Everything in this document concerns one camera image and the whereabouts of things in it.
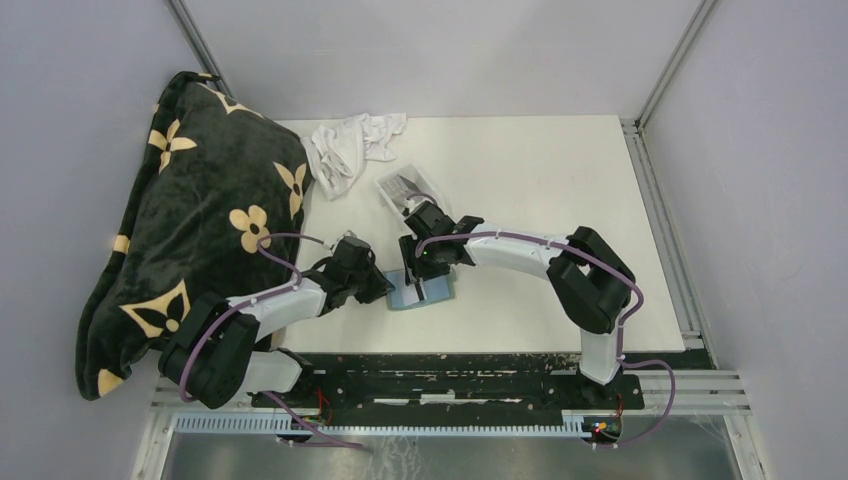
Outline silver VIP credit card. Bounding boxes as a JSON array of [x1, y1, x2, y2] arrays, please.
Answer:
[[400, 283, 428, 309]]

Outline green leather card holder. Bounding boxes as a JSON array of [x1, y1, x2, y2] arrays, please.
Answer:
[[384, 270, 455, 311]]

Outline clear plastic card box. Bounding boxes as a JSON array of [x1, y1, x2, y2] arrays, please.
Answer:
[[373, 163, 451, 223]]

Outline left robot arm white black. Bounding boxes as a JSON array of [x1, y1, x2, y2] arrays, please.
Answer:
[[158, 235, 394, 409]]

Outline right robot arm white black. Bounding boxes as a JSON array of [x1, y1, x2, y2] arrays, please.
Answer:
[[399, 194, 645, 408]]

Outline stack of credit cards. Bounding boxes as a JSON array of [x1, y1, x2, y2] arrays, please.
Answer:
[[381, 175, 421, 201]]

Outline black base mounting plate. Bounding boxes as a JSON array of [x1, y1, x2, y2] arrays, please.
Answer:
[[278, 351, 709, 427]]

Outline white crumpled cloth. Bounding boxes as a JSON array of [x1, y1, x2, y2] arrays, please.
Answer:
[[301, 113, 408, 201]]

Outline black floral blanket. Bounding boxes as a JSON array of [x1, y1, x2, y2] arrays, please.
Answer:
[[75, 71, 313, 401]]

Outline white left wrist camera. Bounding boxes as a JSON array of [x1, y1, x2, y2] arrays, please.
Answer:
[[324, 229, 359, 250]]

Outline aluminium rail frame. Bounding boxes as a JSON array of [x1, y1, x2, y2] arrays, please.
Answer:
[[132, 1, 765, 479]]

